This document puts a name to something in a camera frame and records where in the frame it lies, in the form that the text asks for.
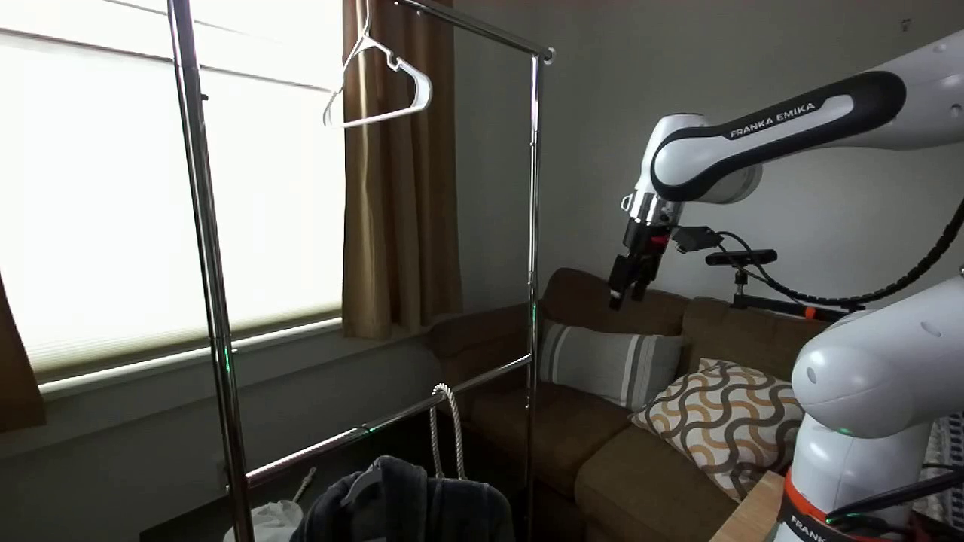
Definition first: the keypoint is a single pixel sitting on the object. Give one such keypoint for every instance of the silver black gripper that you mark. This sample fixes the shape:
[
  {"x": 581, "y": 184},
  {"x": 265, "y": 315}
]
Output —
[{"x": 649, "y": 229}]

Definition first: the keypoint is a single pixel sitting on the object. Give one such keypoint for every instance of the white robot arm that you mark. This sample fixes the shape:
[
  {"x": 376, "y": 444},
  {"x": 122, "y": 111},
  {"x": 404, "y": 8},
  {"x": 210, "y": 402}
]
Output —
[{"x": 870, "y": 382}]

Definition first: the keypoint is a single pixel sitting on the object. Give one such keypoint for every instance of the grey striped pillow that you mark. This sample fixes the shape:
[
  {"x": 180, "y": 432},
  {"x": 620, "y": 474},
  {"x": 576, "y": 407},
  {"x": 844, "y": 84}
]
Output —
[{"x": 613, "y": 366}]

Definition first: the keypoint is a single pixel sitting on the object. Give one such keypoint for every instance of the patterned beige cushion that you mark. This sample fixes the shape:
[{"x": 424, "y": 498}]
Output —
[{"x": 727, "y": 419}]

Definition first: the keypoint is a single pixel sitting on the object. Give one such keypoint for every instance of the brown sofa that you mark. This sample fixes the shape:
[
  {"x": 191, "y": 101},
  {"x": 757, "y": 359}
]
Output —
[{"x": 597, "y": 474}]

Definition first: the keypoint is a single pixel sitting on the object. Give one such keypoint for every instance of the wooden table with black base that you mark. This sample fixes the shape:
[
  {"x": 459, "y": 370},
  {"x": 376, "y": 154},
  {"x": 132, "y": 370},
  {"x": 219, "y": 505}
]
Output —
[{"x": 753, "y": 519}]

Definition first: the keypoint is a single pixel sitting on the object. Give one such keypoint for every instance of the dark grey garment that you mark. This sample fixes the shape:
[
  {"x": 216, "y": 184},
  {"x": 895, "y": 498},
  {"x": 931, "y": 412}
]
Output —
[{"x": 397, "y": 501}]

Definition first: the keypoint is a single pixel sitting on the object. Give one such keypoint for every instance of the white bag on floor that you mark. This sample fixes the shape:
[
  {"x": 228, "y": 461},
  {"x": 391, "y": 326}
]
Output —
[{"x": 279, "y": 519}]

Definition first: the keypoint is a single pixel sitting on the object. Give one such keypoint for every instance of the white window blind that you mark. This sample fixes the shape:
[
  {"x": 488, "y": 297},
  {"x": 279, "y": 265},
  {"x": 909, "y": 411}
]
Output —
[{"x": 96, "y": 240}]

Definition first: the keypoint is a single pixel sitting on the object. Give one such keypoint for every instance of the brown curtain at left edge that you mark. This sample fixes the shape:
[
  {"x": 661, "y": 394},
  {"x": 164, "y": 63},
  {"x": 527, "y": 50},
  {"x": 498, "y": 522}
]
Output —
[{"x": 19, "y": 391}]

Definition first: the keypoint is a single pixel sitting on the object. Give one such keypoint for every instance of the black camera on stand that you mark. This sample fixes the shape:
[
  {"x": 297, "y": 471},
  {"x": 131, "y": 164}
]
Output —
[{"x": 747, "y": 265}]

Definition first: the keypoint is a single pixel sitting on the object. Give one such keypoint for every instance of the chrome clothes rack frame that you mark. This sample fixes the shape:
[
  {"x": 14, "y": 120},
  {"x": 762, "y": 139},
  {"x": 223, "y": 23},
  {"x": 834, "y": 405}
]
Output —
[{"x": 191, "y": 104}]

